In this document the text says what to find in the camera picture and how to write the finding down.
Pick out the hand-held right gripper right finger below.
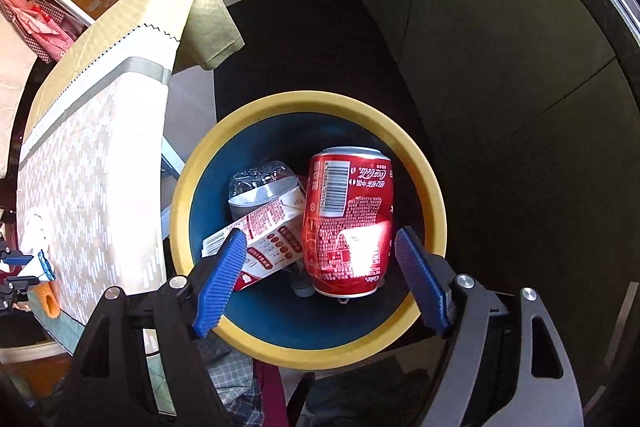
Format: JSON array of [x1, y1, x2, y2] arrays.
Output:
[[394, 226, 586, 427]]

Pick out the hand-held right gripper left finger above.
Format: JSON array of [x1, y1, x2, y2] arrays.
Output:
[[62, 228, 248, 427]]

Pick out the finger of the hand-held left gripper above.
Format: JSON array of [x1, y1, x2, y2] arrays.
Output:
[[0, 275, 41, 311], [0, 239, 32, 266]]

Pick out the blue bin with yellow rim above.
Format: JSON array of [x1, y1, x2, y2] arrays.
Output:
[[169, 91, 447, 370]]

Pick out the red and white carton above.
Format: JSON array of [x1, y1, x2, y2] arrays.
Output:
[[201, 187, 307, 293]]

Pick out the red soda can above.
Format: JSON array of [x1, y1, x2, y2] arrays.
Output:
[[301, 147, 396, 299]]

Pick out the crushed silver-label plastic bottle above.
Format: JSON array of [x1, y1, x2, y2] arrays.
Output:
[[228, 160, 301, 223]]

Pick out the orange round brush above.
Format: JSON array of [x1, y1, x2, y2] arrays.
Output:
[[30, 279, 63, 320]]

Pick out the plaid cloth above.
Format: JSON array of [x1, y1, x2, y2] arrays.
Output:
[[200, 337, 266, 427]]

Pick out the patterned tablecloth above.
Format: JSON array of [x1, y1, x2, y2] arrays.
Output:
[[15, 0, 246, 358]]

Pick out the red checked apron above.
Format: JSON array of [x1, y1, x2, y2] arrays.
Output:
[[0, 0, 81, 65]]

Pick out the dark green base cabinets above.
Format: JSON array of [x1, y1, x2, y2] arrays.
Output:
[[356, 0, 640, 408]]

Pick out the white metal table frame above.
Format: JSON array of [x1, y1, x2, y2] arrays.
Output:
[[160, 137, 187, 212]]

